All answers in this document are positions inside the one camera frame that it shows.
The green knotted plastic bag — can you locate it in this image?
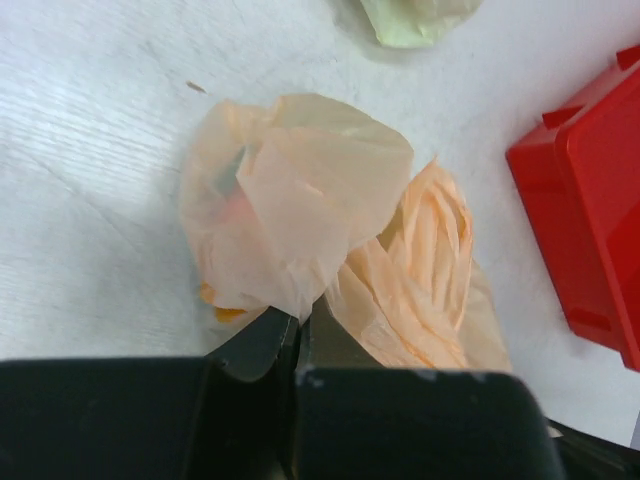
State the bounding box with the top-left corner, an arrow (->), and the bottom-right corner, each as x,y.
361,0 -> 483,49

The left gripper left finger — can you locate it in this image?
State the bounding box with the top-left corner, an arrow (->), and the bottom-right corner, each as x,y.
206,308 -> 300,383

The orange banana-print plastic bag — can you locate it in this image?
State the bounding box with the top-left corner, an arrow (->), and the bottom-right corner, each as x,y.
180,94 -> 511,372

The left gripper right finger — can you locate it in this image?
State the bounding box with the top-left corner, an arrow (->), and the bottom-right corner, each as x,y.
298,297 -> 382,370

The red plastic tray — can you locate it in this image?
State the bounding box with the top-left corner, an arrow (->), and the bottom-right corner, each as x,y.
506,46 -> 639,370

